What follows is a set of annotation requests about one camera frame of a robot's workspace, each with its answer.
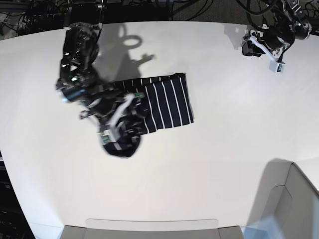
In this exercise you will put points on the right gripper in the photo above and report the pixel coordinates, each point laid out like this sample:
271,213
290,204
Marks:
113,110

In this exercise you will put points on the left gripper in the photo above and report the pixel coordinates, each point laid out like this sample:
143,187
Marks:
273,42

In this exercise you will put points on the navy white striped T-shirt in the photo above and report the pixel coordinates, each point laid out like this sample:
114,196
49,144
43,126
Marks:
165,104

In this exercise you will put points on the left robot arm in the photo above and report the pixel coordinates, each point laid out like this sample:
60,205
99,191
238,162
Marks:
279,13

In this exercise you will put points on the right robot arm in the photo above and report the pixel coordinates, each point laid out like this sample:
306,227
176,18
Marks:
79,64

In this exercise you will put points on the grey plastic bin front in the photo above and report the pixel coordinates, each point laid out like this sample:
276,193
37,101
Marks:
115,229

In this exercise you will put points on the grey plastic bin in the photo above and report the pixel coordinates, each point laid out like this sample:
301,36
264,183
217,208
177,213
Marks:
115,229
292,209

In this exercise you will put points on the grey plastic bin right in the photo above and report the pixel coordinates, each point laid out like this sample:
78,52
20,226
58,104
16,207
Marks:
292,209

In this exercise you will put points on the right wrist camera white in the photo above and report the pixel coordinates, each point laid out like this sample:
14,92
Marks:
109,136

